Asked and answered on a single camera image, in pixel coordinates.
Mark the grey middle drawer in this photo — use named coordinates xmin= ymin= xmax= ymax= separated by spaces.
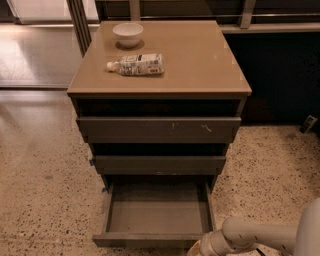
xmin=93 ymin=155 xmax=226 ymax=175

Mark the grey top drawer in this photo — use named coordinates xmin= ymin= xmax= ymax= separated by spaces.
xmin=77 ymin=117 xmax=241 ymax=144

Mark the grey bottom drawer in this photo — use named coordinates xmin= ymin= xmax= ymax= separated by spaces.
xmin=93 ymin=175 xmax=215 ymax=248

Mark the metal window railing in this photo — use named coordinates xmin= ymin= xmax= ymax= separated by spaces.
xmin=95 ymin=0 xmax=320 ymax=29

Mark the grey drawer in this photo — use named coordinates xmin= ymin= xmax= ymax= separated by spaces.
xmin=93 ymin=175 xmax=215 ymax=248
xmin=93 ymin=155 xmax=226 ymax=175
xmin=77 ymin=117 xmax=241 ymax=144

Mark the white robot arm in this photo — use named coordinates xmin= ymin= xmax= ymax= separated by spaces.
xmin=187 ymin=198 xmax=320 ymax=256

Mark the white ceramic bowl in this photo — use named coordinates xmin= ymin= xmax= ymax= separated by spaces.
xmin=112 ymin=22 xmax=144 ymax=48

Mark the brown drawer cabinet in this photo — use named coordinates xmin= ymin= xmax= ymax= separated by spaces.
xmin=66 ymin=20 xmax=253 ymax=194

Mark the plastic bottle with label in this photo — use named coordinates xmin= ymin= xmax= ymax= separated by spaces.
xmin=107 ymin=54 xmax=164 ymax=76

